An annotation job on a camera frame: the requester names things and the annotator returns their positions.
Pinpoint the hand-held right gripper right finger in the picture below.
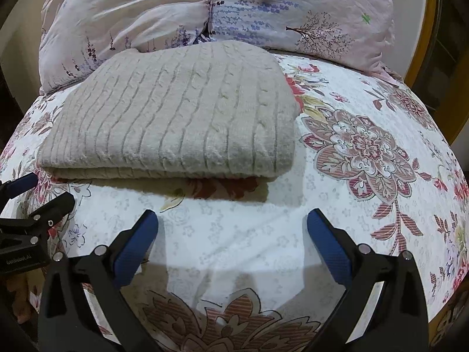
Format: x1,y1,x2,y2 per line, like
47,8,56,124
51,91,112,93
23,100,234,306
306,208,429,352

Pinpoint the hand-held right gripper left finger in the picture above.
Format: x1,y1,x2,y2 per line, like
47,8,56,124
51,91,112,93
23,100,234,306
37,209,162,352

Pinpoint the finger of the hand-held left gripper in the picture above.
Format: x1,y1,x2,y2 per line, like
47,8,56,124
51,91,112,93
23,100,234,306
0,192,76,241
0,173,39,206

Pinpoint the beige cable knit sweater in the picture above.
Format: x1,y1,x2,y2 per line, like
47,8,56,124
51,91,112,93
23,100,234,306
37,41,301,184

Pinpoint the person's left hand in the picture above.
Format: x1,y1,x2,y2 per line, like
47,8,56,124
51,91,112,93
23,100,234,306
5,275,41,323

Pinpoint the floral bed sheet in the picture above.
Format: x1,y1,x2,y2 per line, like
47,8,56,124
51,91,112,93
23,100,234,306
0,53,469,352

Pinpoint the pink sprig print pillow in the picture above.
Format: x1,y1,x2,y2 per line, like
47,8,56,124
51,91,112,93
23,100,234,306
38,0,215,96

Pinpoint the lavender tree print pillow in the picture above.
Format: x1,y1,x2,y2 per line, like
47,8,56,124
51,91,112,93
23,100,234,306
205,0,405,81

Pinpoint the yellow wooden bed frame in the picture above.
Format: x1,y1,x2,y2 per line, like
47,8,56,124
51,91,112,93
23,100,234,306
403,0,469,147

